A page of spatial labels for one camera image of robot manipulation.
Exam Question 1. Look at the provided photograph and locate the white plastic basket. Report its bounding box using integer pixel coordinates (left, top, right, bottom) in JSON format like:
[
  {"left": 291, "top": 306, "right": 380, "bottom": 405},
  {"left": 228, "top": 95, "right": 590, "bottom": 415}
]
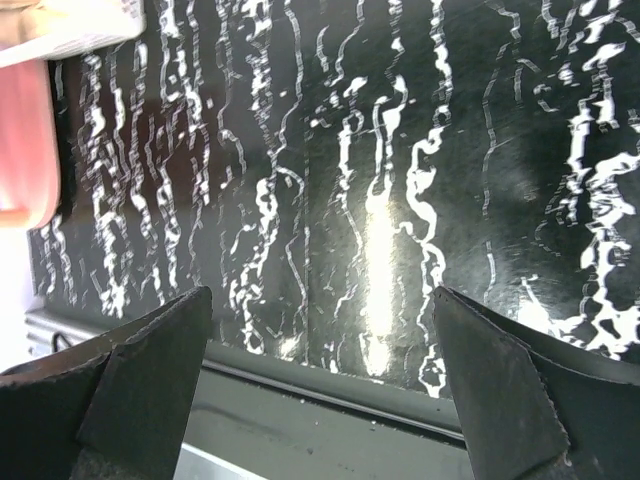
[{"left": 1, "top": 0, "right": 146, "bottom": 67}]

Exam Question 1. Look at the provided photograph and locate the pink tiered shelf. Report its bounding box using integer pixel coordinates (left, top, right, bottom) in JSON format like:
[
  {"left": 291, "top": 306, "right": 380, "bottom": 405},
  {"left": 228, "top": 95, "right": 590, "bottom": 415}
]
[{"left": 1, "top": 60, "right": 61, "bottom": 231}]

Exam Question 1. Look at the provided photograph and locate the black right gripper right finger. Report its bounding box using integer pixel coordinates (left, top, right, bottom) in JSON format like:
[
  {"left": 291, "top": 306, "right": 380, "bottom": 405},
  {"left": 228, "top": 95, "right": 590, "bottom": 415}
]
[{"left": 433, "top": 287, "right": 639, "bottom": 479}]

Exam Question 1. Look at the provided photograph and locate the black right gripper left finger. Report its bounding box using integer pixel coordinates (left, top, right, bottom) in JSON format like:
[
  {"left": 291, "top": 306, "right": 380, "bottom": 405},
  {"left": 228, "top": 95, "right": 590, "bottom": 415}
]
[{"left": 1, "top": 287, "right": 212, "bottom": 479}]

